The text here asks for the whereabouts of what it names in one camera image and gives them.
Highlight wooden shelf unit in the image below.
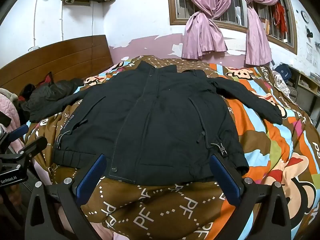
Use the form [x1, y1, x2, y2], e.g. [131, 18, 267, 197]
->
[287, 64, 320, 117]

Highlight red and black cloth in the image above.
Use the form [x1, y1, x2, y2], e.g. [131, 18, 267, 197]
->
[19, 71, 54, 103]

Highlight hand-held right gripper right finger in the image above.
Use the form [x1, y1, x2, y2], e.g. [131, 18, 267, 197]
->
[209, 152, 292, 240]

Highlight floral cloth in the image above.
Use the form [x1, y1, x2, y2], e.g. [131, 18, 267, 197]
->
[272, 70, 298, 103]

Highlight dark grey jacket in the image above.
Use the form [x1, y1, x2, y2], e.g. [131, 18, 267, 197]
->
[25, 78, 84, 114]

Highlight navy cap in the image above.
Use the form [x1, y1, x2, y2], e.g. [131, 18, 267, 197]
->
[274, 63, 292, 80]

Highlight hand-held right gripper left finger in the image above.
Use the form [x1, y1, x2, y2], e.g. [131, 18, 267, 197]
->
[24, 153, 108, 240]

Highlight pink knotted curtain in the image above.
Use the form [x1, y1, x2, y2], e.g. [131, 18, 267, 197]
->
[180, 0, 233, 60]
[240, 0, 282, 66]

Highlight pink quilted cloth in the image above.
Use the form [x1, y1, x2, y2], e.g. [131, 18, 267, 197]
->
[0, 87, 25, 153]

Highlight red hanging clothes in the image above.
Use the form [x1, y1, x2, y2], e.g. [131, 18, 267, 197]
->
[273, 2, 288, 33]

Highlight wooden headboard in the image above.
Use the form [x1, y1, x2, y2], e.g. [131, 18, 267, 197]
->
[0, 34, 114, 98]

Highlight black jacket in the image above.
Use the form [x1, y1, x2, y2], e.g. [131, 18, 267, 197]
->
[29, 61, 284, 186]

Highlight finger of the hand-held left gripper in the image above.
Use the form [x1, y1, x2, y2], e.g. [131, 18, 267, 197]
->
[18, 136, 48, 159]
[10, 124, 29, 140]

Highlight brown cartoon printed blanket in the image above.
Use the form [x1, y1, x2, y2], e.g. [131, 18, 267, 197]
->
[24, 55, 320, 240]

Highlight wooden wall box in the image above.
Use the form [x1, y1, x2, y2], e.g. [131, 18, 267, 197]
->
[62, 0, 92, 6]

